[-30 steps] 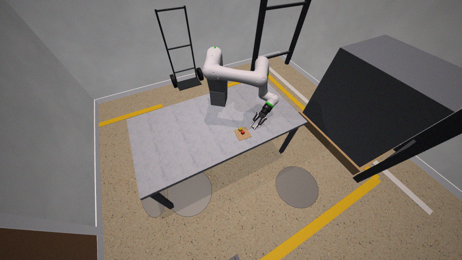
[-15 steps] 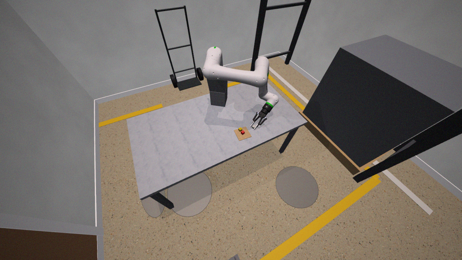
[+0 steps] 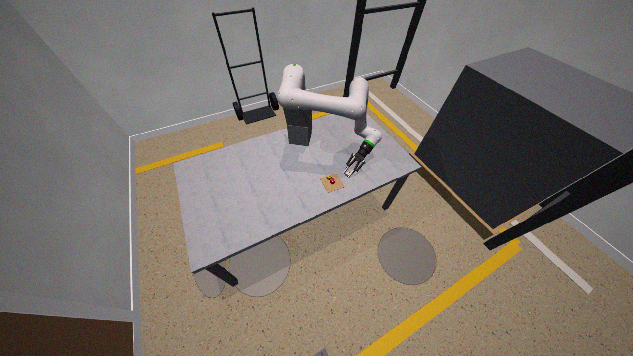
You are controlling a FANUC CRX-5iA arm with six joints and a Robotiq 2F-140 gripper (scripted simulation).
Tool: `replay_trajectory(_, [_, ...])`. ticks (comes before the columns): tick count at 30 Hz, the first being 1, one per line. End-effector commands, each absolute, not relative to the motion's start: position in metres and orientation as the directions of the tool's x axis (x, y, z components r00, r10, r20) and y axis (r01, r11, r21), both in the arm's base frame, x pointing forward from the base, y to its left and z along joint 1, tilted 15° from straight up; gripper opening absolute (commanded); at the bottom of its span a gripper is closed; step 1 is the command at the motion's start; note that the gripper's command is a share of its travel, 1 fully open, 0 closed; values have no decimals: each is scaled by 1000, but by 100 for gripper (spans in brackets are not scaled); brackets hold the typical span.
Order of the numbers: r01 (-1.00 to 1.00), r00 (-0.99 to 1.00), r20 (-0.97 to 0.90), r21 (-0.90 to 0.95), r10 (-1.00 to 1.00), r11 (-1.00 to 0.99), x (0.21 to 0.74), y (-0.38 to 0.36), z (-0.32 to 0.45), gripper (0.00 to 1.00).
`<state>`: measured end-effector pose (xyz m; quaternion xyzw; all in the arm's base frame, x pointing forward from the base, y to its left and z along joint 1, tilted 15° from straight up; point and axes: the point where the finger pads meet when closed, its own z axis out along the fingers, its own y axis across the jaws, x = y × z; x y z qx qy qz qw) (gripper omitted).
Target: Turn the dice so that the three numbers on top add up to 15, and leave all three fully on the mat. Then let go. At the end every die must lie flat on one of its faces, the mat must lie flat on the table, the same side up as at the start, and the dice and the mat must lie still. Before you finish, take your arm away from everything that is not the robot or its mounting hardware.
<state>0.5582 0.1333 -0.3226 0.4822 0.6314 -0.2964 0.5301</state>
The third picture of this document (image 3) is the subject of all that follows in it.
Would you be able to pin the tan mat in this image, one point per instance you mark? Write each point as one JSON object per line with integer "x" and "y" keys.
{"x": 332, "y": 187}

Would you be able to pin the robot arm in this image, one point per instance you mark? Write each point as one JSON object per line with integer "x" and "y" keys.
{"x": 292, "y": 95}

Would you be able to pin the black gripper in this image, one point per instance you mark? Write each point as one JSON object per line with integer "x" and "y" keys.
{"x": 359, "y": 156}

